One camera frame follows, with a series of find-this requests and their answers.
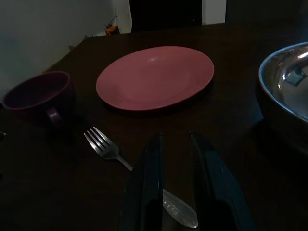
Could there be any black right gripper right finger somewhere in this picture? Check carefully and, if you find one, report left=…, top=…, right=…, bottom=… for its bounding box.
left=188, top=131, right=256, bottom=231

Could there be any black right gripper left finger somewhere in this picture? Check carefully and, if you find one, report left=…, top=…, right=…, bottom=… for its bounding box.
left=119, top=132, right=165, bottom=231

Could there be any silver metal fork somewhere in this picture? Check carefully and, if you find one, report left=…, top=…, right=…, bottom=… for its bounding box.
left=83, top=126, right=199, bottom=229

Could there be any pink oval plate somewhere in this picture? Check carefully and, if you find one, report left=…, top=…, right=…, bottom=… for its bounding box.
left=95, top=46, right=215, bottom=112

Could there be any stainless steel bowl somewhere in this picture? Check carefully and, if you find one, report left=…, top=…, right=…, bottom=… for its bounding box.
left=258, top=41, right=308, bottom=124

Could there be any dark purple mug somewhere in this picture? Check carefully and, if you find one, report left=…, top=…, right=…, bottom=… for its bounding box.
left=2, top=71, right=75, bottom=128

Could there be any orange and black object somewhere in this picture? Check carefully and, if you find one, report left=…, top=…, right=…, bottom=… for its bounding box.
left=103, top=16, right=120, bottom=35

